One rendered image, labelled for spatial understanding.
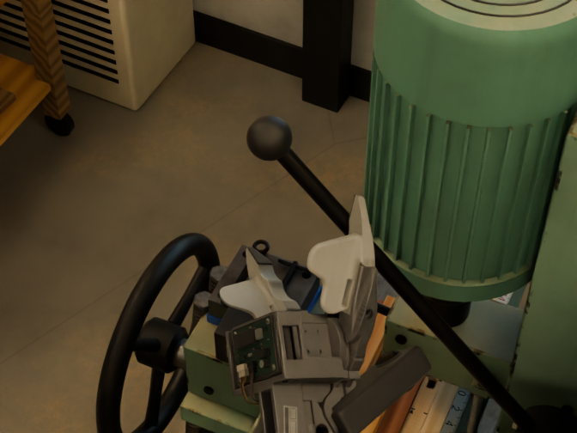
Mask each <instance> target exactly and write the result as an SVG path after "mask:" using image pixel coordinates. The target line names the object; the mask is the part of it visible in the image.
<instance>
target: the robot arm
mask: <svg viewBox="0 0 577 433"><path fill-rule="evenodd" d="M348 221H349V234H348V235H346V236H342V237H339V238H336V239H333V240H329V241H324V242H320V243H318V244H317V245H315V246H314V247H313V248H312V249H311V251H310V252H309V254H308V257H307V269H308V270H309V271H310V272H311V273H313V274H314V275H315V276H317V277H318V278H320V279H321V281H322V284H323V288H322V292H321V297H320V306H321V308H322V309H323V310H324V311H325V313H324V314H309V313H308V311H307V310H301V308H300V306H299V305H298V303H297V302H296V301H294V300H292V299H290V298H289V297H288V296H287V294H286V293H285V290H284V288H283V285H282V280H280V279H279V278H278V277H277V276H276V274H275V272H274V270H273V266H272V262H271V261H270V260H269V259H267V258H266V257H265V256H264V255H263V254H261V253H260V252H258V251H257V250H256V249H255V248H253V247H247V249H246V264H247V270H248V276H249V279H250V280H247V281H244V282H240V283H237V284H231V285H229V286H225V287H222V288H221V290H220V297H221V299H222V300H223V301H224V303H225V304H227V305H228V306H229V307H232V308H237V309H239V310H242V311H245V312H247V313H249V314H250V315H252V316H253V318H254V320H250V321H248V322H246V323H244V324H242V325H239V326H236V327H234V328H233V330H231V331H226V332H225V333H226V340H227V348H228V361H229V368H230V376H231V383H232V391H233V396H243V397H244V399H245V401H246V402H247V403H248V404H251V405H259V407H260V414H261V421H262V428H263V433H361V432H362V431H363V430H364V429H365V428H366V427H367V426H369V425H370V424H371V423H372V422H373V421H374V420H375V419H376V418H377V417H378V416H379V415H380V414H382V413H383V412H384V411H385V410H386V409H387V408H389V407H390V406H391V405H392V404H393V403H394V402H396V401H397V400H398V399H399V398H400V397H401V396H403V395H404V394H405V393H408V392H409V391H410V390H411V389H412V388H413V387H414V386H415V385H416V383H418V382H419V381H420V380H421V379H422V378H423V377H424V376H425V375H426V374H427V373H428V372H429V371H430V370H431V369H432V366H431V363H430V362H429V360H428V359H427V357H426V355H425V353H424V352H423V350H422V348H421V347H420V346H418V345H416V346H413V347H410V348H408V349H404V350H398V351H388V352H387V353H385V354H383V355H382V356H381V357H380V358H379V359H378V361H377V362H376V364H374V365H373V366H372V367H371V368H370V369H368V370H367V371H366V372H365V373H363V374H362V375H361V376H360V372H359V371H360V369H361V366H362V365H363V363H364V357H365V355H366V349H367V343H368V341H369V339H370V338H371V335H372V333H373V330H374V324H375V321H376V315H377V303H378V270H377V269H376V267H375V256H374V243H373V237H372V233H371V229H370V224H369V220H368V215H367V207H366V203H365V199H364V197H363V196H361V195H356V194H355V195H354V198H353V203H352V206H351V210H350V213H349V220H348ZM233 347H234V348H233ZM234 360H235V363H234ZM235 367H236V370H235ZM236 375H237V377H236ZM254 395H258V400H256V399H255V397H254ZM250 396H252V399H253V400H254V401H255V402H258V403H253V402H251V401H249V400H248V398H247V397H250Z"/></svg>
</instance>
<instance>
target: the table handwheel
mask: <svg viewBox="0 0 577 433"><path fill-rule="evenodd" d="M193 255H194V256H195V257H196V259H197V263H198V268H197V270H196V272H195V274H194V276H193V277H192V279H191V281H190V283H189V285H188V287H187V288H186V290H185V293H184V295H182V297H181V299H180V300H179V303H178V304H177V306H176V308H175V309H174V311H173V312H172V314H171V316H170V317H169V319H168V320H167V321H166V320H163V319H160V318H158V317H154V318H153V319H151V320H148V321H147V322H146V323H145V324H144V325H143V323H144V321H145V320H146V318H147V315H148V313H149V310H150V309H151V307H152V305H153V304H154V302H155V299H156V297H157V296H158V295H159V293H160V291H161V289H162V288H163V286H164V284H165V283H166V281H167V280H168V279H169V278H170V276H171V275H172V274H173V272H174V271H175V270H176V269H177V268H178V266H179V265H180V264H181V263H182V262H184V261H185V260H186V259H188V258H189V257H191V256H193ZM217 265H220V260H219V256H218V253H217V251H216V247H215V245H214V244H213V242H212V241H211V240H210V239H209V238H208V237H206V236H205V235H202V234H199V233H187V234H184V235H181V236H179V237H177V238H175V239H174V240H172V241H170V242H169V243H168V244H167V245H166V246H165V247H164V248H162V250H160V252H159V253H158V254H157V255H156V256H155V257H154V259H153V260H152V261H151V262H150V264H149V265H148V267H147V268H146V269H145V271H144V272H143V274H142V276H141V277H140V278H139V280H138V281H137V284H136V285H135V287H134V289H133V291H132V292H131V294H130V296H129V298H128V300H127V302H126V304H125V306H124V308H123V310H122V312H121V315H120V316H119V318H118V322H117V324H116V326H115V328H114V331H113V334H112V337H111V340H110V343H109V345H108V348H107V351H106V356H105V359H104V363H103V366H102V370H101V373H100V381H99V386H98V391H97V398H96V409H95V417H96V428H97V433H123V431H122V429H121V424H120V406H121V398H122V392H123V387H124V383H125V376H126V372H127V369H128V366H129V362H130V359H131V354H132V352H133V351H134V352H135V356H136V358H137V361H138V362H139V363H141V364H143V365H146V366H149V367H150V368H152V369H151V377H150V385H149V399H148V404H147V410H146V416H145V419H144V421H143V422H142V423H141V424H140V425H139V426H138V427H137V428H136V429H135V430H133V431H132V432H131V433H162V432H163V431H164V429H166V427H167V426H168V424H169V423H170V421H171V420H172V418H173V416H174V415H175V413H176V412H177V410H178V409H179V407H180V405H181V403H182V401H183V399H184V398H185V396H186V394H187V392H188V386H187V378H186V370H185V355H184V345H185V342H186V341H187V339H188V338H189V337H190V335H191V329H190V331H189V334H188V333H187V331H186V329H185V328H184V327H182V326H181V325H182V323H183V321H184V319H185V317H186V315H187V313H188V311H189V309H190V307H191V305H192V304H193V297H194V296H195V295H196V294H197V293H199V292H201V291H207V292H209V279H210V270H211V269H212V267H215V266H217ZM191 327H192V325H191ZM173 371H174V372H173ZM171 372H173V375H172V377H171V379H170V381H169V383H168V384H167V387H166V389H165V391H164V393H163V394H162V395H161V392H162V387H163V382H164V377H165V373H166V374H169V373H171Z"/></svg>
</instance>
